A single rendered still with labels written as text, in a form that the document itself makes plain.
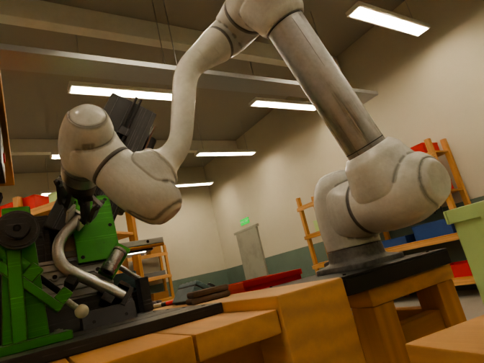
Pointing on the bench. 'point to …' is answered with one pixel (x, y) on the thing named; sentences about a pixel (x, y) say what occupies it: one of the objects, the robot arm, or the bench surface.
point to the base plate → (115, 333)
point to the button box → (188, 291)
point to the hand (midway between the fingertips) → (75, 217)
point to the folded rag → (207, 294)
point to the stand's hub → (18, 230)
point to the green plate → (96, 235)
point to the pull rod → (78, 309)
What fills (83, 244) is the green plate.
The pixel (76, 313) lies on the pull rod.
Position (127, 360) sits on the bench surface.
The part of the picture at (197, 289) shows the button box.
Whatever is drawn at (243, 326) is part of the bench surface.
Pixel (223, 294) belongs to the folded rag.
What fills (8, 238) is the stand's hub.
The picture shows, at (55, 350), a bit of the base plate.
